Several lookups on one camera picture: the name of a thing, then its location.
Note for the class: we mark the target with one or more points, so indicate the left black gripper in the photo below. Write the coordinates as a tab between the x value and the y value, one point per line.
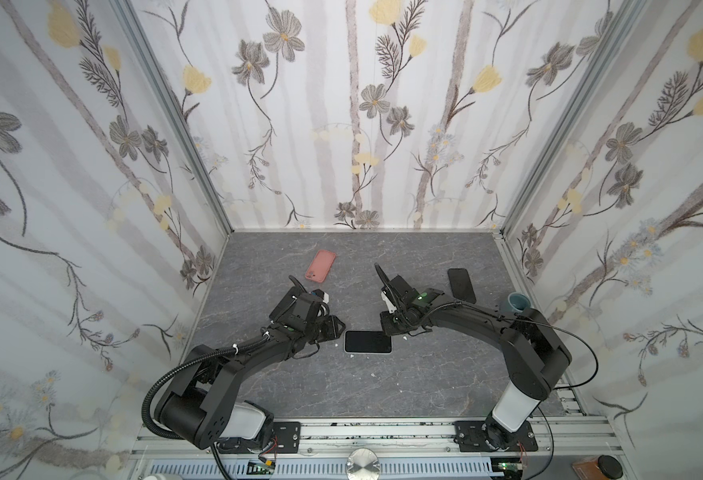
333	328

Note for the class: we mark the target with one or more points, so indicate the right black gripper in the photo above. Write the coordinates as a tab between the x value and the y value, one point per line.
396	294

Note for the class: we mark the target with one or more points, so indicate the light blue phone case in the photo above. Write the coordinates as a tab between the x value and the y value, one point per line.
367	342

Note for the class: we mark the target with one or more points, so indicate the black phone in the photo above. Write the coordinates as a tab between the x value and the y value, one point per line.
282	308

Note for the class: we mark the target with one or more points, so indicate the pink phone case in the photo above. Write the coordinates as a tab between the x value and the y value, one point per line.
321	265

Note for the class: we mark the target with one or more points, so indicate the black phone case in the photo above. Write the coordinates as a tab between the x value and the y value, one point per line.
461	285

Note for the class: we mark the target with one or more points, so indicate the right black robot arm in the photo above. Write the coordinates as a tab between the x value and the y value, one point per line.
534	353

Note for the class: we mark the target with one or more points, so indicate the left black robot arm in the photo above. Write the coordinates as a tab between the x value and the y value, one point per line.
197	401

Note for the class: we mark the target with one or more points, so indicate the teal ceramic cup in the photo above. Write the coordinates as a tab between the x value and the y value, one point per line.
515	303

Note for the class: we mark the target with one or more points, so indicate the round silver knob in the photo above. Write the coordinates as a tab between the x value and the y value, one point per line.
363	464

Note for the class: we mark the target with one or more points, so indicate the brown box black cap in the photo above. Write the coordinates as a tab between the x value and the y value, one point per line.
602	467

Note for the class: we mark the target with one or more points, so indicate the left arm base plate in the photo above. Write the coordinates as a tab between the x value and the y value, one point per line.
282	438

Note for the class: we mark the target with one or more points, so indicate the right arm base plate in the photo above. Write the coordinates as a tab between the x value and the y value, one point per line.
480	436

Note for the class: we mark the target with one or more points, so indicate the white ventilated cable duct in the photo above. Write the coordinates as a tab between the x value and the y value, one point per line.
386	468

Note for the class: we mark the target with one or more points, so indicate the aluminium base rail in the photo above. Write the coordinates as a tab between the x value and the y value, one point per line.
563	440

